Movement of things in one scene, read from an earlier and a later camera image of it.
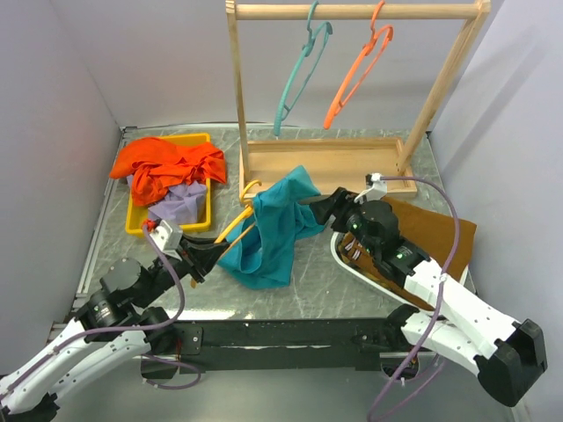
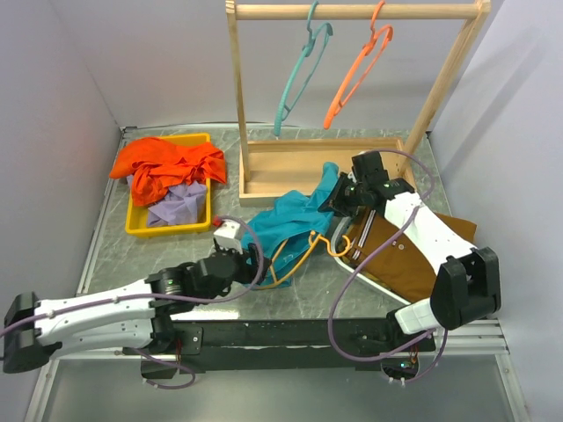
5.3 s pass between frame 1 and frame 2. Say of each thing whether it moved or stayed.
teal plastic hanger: stayed
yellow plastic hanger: moved
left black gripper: moved
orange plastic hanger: stayed
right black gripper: moved
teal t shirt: moved
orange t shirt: stayed
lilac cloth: stayed
